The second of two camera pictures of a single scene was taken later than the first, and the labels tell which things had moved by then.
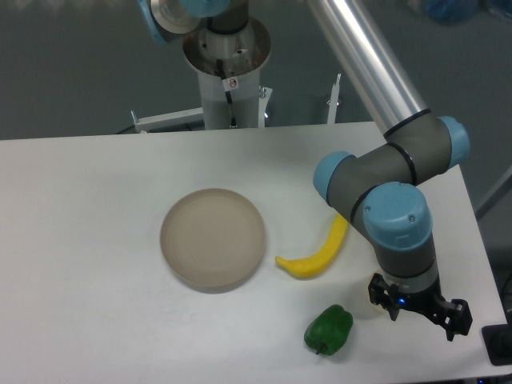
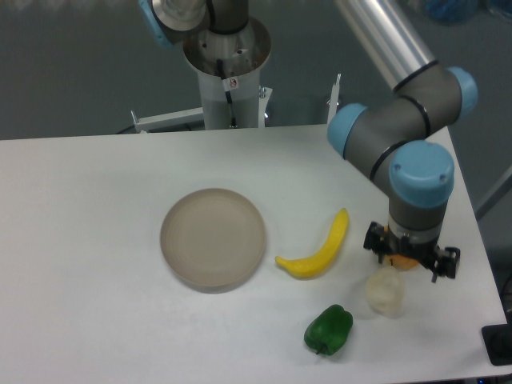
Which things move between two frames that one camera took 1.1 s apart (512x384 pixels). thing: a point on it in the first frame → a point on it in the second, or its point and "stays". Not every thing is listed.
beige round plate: x=213 y=240 stays
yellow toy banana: x=322 y=260 stays
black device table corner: x=498 y=340 stays
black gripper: x=455 y=316 → x=424 y=252
